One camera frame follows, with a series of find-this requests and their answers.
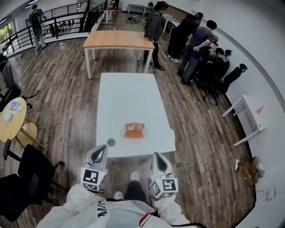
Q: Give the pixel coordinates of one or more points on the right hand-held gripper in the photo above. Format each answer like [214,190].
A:
[165,186]

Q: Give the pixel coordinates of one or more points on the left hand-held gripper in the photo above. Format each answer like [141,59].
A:
[90,177]

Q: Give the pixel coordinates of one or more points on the orange plastic snack packet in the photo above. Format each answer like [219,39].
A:
[133,133]

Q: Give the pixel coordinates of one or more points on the person's left forearm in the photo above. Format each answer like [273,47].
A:
[82,198]

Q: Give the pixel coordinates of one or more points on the person's right forearm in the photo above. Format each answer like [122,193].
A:
[169,209]

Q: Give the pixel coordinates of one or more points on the dark round lid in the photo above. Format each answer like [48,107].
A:
[111,142]

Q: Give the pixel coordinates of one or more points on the person's white right shoe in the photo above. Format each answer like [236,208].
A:
[135,176]

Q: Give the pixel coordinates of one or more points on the person's white shoe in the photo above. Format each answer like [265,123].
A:
[118,195]
[135,176]

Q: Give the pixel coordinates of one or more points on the person's black trousers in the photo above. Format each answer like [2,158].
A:
[134,191]

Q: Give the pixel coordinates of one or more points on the person's white left shoe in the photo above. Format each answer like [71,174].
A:
[118,195]

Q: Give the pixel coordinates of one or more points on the person's white suit torso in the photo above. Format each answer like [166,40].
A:
[122,216]

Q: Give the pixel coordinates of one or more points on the black office chair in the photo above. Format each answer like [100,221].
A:
[33,167]
[213,86]
[231,78]
[10,93]

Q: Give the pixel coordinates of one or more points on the white rectangular table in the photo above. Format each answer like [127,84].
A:
[129,100]

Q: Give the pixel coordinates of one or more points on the white power strip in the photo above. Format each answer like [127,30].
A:
[237,165]

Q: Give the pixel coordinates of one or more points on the round yellow table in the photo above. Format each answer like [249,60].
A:
[13,131]

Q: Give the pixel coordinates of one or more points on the cardboard box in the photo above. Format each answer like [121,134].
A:
[252,171]

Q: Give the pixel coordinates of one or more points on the purple packet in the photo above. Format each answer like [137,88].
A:
[15,105]

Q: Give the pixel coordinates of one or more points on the white flat box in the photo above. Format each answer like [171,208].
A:
[8,116]

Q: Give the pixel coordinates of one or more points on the white side desk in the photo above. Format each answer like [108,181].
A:
[251,104]

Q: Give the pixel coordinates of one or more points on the pink item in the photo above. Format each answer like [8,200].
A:
[259,110]

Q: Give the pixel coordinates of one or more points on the grey jacket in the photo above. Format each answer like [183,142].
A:
[11,75]

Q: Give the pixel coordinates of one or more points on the wooden top table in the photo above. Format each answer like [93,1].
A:
[115,39]

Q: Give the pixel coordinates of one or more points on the black metal railing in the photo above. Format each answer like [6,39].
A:
[85,24]

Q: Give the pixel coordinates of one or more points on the white desk grey top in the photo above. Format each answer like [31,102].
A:
[171,19]

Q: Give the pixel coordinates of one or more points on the small white table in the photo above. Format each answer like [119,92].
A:
[108,10]

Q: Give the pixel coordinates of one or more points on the window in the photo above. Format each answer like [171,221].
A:
[6,33]

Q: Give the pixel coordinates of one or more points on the long white table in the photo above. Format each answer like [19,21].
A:
[138,5]

